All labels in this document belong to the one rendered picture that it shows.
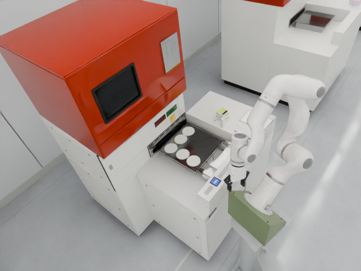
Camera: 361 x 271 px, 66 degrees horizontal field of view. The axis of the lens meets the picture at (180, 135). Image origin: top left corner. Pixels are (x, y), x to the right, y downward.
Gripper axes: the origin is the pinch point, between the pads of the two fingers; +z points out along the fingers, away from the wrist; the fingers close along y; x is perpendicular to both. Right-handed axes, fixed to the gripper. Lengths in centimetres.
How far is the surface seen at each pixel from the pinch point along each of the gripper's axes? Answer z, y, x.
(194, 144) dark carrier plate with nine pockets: 6, -10, -63
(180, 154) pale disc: 9, 4, -61
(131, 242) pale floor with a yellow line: 107, 42, -89
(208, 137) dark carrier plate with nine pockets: 3, -22, -63
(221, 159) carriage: 10.8, -19.9, -42.2
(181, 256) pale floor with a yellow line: 108, 8, -55
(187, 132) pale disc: 1, -11, -76
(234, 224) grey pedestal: 32.2, -3.7, -2.9
